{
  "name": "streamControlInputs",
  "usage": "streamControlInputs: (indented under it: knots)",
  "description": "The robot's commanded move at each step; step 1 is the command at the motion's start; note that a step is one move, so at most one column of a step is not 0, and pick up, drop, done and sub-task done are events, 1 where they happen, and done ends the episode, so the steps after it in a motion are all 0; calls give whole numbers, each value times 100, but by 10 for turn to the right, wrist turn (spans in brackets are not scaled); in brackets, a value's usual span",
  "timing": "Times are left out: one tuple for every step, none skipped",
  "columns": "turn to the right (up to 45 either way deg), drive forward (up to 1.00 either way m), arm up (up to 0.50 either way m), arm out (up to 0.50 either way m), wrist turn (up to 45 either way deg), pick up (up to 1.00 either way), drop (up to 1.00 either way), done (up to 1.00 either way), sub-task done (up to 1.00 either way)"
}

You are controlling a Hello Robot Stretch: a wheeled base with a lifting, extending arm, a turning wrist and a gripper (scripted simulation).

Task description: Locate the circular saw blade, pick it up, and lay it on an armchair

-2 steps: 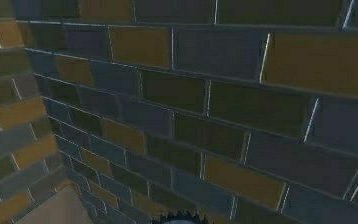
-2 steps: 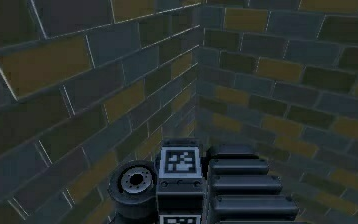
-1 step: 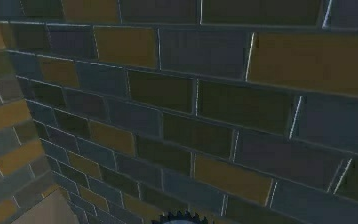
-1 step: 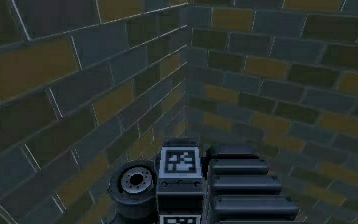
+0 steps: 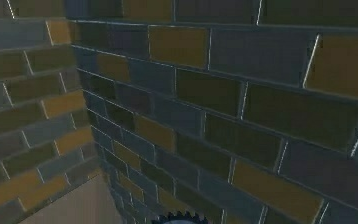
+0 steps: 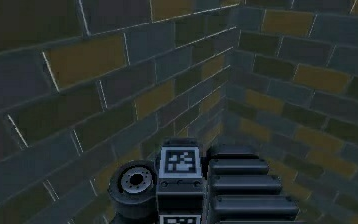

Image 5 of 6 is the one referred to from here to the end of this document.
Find dark toothed circular saw blade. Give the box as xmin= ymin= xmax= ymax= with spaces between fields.
xmin=152 ymin=210 xmax=212 ymax=224

